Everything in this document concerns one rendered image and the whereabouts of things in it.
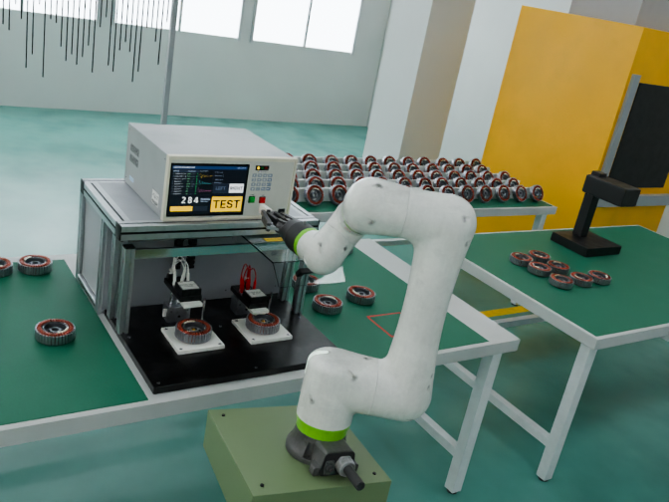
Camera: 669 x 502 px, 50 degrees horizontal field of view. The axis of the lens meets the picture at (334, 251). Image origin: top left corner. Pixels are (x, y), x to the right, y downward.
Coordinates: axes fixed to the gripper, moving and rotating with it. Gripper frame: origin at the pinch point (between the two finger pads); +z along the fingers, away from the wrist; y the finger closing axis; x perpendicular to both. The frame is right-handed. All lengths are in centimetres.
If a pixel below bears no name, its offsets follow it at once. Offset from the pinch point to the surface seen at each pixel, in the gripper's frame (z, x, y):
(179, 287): 3.9, -25.7, -23.9
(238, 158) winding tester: 9.4, 13.9, -6.9
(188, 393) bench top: -27, -43, -31
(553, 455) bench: -33, -104, 140
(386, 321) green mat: -4, -43, 55
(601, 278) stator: 3, -40, 190
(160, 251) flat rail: 6.3, -14.4, -30.1
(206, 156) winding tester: 9.4, 14.3, -17.4
